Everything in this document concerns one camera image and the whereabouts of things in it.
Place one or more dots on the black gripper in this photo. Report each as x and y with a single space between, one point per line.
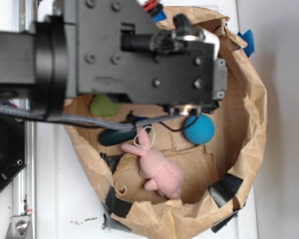
115 48

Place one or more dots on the green plush animal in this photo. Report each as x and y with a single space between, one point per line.
102 106

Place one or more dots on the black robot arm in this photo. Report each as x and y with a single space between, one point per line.
34 65

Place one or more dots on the dark green oval object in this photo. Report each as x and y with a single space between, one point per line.
113 137

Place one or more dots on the blue dimpled ball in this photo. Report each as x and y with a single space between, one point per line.
200 130

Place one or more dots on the pink plush bunny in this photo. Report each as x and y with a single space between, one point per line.
163 175

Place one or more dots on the brown paper bag container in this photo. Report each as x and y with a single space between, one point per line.
218 176

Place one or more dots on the white cutting board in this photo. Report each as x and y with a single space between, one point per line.
67 207

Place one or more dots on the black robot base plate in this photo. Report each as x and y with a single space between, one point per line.
12 149

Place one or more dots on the aluminium frame rail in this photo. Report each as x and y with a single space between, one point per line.
23 222

